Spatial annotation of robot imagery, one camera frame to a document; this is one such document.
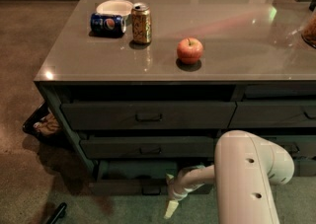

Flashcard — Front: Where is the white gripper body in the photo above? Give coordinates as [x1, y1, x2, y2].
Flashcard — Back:
[167, 178, 192, 201]

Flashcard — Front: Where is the drawer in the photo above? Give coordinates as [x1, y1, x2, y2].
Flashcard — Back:
[294, 159, 316, 177]
[80, 136, 214, 159]
[60, 101, 236, 130]
[89, 158, 210, 196]
[264, 135, 316, 158]
[229, 100, 316, 128]

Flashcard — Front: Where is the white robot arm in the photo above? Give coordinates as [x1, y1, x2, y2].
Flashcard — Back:
[164, 130, 294, 224]

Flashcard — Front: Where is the grey drawer cabinet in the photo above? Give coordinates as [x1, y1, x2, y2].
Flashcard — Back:
[35, 0, 316, 177]

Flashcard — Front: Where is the black object on floor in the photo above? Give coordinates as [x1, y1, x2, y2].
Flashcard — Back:
[45, 202, 67, 224]

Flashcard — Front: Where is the red apple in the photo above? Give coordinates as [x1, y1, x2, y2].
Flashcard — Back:
[177, 37, 203, 65]

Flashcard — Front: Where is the black bin with brown bag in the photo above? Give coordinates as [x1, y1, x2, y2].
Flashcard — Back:
[22, 102, 65, 146]

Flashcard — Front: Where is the gold soda can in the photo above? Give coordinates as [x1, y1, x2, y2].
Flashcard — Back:
[131, 2, 152, 44]

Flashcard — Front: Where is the blue pepsi can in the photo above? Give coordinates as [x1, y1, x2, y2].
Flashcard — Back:
[90, 13, 126, 36]

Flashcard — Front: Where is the white bowl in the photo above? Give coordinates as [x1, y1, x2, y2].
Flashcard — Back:
[96, 0, 133, 17]

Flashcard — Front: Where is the glass jar with snacks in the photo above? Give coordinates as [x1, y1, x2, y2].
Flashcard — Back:
[301, 10, 316, 48]

